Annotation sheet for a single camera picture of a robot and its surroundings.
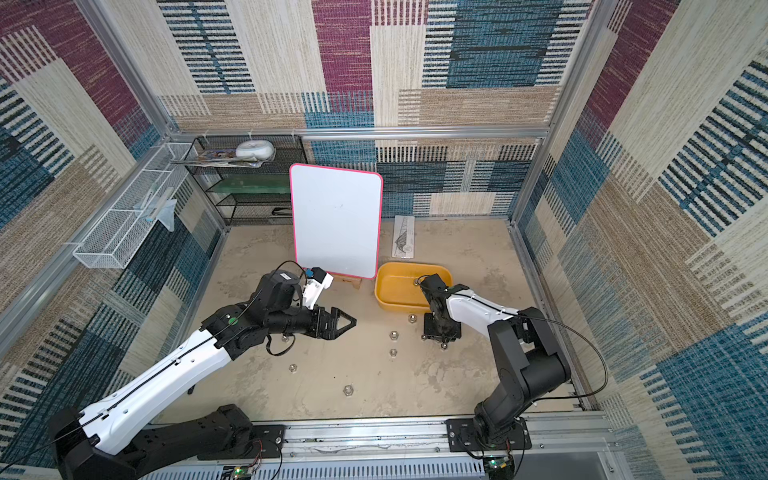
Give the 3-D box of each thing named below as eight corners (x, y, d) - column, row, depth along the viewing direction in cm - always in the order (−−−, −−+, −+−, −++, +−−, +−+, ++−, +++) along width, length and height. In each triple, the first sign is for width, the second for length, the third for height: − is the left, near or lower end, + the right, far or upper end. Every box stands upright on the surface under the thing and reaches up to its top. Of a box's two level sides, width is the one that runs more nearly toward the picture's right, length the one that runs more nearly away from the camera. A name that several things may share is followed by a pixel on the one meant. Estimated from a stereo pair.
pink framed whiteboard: (300, 274, 108) (269, 195, 80) (316, 241, 117) (294, 161, 90) (375, 288, 104) (369, 210, 76) (385, 254, 113) (384, 173, 85)
